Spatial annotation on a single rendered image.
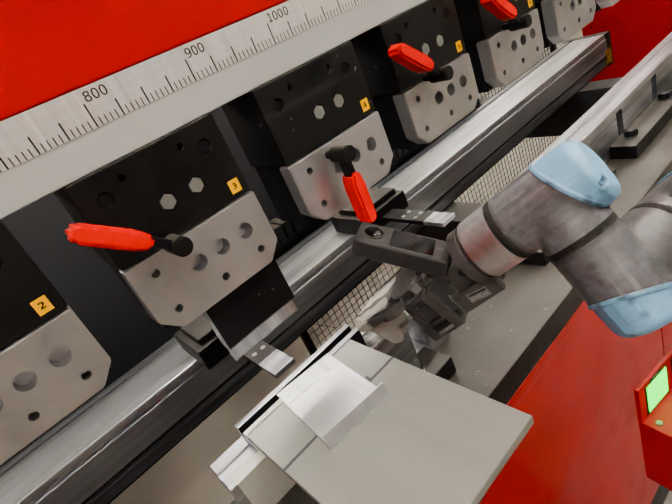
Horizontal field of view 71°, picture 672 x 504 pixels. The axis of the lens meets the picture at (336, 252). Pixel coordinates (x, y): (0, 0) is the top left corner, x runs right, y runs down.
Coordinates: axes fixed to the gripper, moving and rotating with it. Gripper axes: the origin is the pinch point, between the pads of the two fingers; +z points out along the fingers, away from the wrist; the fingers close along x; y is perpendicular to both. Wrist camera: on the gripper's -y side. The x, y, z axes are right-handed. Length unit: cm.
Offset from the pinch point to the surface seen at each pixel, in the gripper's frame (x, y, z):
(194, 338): -3.5, -15.7, 21.5
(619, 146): 62, 29, -30
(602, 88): 112, 33, -31
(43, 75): -17.5, -39.1, -15.5
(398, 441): -19.2, 5.1, -8.3
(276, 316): -8.5, -10.3, 0.2
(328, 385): -11.6, -0.3, 0.7
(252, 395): 79, 28, 153
